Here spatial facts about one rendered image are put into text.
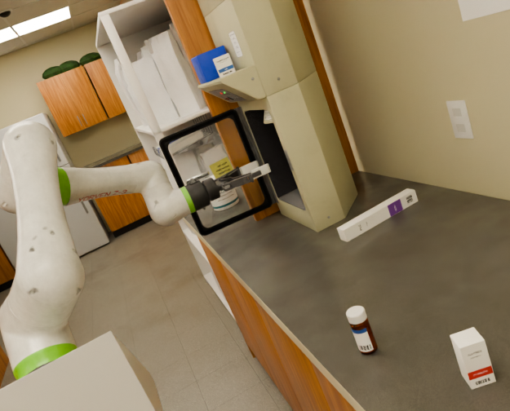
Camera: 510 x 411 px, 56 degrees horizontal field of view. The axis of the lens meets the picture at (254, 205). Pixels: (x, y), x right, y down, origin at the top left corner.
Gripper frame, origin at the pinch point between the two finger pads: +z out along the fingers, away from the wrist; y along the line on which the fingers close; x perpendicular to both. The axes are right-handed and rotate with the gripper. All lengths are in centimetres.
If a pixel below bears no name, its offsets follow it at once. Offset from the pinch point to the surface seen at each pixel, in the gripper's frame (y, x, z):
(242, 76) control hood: -16.6, -30.8, 0.8
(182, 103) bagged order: 114, -25, 3
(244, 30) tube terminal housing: -16.6, -42.5, 6.0
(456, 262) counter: -68, 24, 18
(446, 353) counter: -90, 25, -4
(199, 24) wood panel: 20, -52, 4
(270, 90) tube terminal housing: -16.5, -23.9, 7.4
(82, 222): 470, 77, -114
